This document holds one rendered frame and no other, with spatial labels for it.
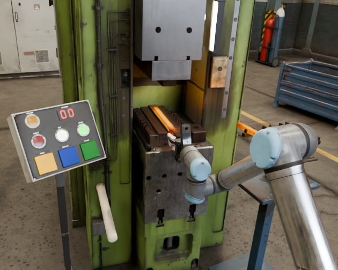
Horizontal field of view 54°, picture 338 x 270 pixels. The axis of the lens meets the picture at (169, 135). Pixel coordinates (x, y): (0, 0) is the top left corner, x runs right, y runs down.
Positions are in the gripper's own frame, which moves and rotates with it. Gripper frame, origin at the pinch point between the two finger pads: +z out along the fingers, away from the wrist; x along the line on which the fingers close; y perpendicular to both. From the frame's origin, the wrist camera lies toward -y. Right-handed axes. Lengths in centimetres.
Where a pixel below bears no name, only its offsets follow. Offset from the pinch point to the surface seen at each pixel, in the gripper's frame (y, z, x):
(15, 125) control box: -16, -16, -72
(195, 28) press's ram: -51, 3, 8
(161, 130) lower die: 0.9, 5.9, -5.7
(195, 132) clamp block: 1.9, 3.3, 12.6
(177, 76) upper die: -28.9, 2.9, 0.7
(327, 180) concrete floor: 100, 75, 192
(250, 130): -3.4, -12.6, 36.5
